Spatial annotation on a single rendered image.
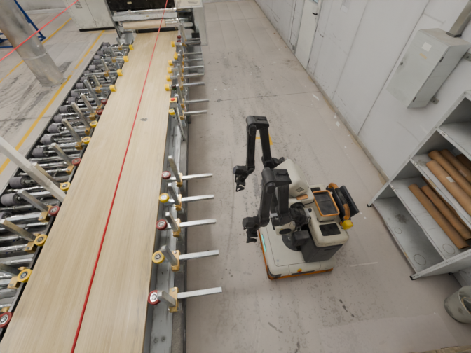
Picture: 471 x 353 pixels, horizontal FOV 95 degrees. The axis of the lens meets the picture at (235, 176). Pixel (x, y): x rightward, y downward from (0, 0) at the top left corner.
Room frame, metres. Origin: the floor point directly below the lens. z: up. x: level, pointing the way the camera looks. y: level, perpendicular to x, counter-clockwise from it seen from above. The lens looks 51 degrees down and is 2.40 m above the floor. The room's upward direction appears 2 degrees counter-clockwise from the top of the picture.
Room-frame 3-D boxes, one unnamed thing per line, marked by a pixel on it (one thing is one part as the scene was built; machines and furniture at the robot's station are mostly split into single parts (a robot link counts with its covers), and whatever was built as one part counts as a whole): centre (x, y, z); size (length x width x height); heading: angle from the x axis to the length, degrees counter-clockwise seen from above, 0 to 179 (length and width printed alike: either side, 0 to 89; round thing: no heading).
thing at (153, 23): (5.02, 1.45, 1.05); 1.43 x 0.12 x 0.12; 96
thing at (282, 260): (0.89, -0.59, 0.16); 0.67 x 0.64 x 0.25; 96
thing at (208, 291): (0.30, 0.34, 0.83); 0.43 x 0.03 x 0.04; 96
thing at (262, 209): (0.63, -0.16, 1.40); 0.11 x 0.06 x 0.43; 6
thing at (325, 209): (0.90, -0.71, 0.87); 0.23 x 0.15 x 0.11; 6
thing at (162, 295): (0.25, 0.42, 0.89); 0.04 x 0.04 x 0.48; 6
